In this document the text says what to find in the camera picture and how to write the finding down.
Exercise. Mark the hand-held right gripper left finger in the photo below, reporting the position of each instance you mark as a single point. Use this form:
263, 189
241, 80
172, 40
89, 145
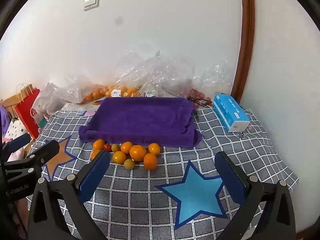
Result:
96, 177

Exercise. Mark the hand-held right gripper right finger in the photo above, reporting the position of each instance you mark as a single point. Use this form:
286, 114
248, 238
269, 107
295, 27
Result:
231, 180

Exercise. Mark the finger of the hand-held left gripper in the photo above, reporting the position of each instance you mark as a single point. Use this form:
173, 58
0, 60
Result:
21, 141
47, 152

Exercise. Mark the small red tomato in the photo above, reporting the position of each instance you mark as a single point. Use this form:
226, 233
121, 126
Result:
107, 147

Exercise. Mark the green jujube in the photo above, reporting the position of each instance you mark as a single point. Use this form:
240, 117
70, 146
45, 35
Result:
129, 164
115, 147

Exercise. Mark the large orange mandarin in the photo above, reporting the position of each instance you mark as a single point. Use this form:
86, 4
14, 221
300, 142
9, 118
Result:
137, 153

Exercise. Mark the oval orange mandarin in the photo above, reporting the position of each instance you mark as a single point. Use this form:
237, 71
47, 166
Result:
150, 162

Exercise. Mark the purple towel-covered tray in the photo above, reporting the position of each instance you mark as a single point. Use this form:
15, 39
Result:
142, 120

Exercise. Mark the white dotted plush toy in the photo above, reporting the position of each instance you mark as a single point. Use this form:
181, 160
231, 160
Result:
15, 130

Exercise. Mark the red paper bag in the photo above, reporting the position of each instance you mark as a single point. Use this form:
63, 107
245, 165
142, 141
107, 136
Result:
25, 116

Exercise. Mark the purple plush cloth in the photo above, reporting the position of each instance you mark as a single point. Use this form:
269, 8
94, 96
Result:
3, 120

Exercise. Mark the white red-print shopping bag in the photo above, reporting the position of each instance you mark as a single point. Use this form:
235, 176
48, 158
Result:
38, 117

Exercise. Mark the brown paper bag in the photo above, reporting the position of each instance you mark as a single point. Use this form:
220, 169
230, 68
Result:
25, 92

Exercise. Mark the white translucent plastic bag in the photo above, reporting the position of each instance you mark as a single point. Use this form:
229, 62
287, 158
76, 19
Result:
48, 96

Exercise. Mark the blue tissue pack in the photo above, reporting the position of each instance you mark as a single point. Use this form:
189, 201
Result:
230, 112

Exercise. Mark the labelled clear bag of mandarins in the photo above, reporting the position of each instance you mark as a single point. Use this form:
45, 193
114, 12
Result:
125, 91

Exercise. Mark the large crumpled clear plastic bag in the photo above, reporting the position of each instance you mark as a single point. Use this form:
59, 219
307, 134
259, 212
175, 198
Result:
175, 72

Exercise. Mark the brown wooden door frame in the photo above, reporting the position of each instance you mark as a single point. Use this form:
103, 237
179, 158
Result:
246, 42

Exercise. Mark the white light switch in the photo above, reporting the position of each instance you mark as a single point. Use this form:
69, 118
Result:
91, 2

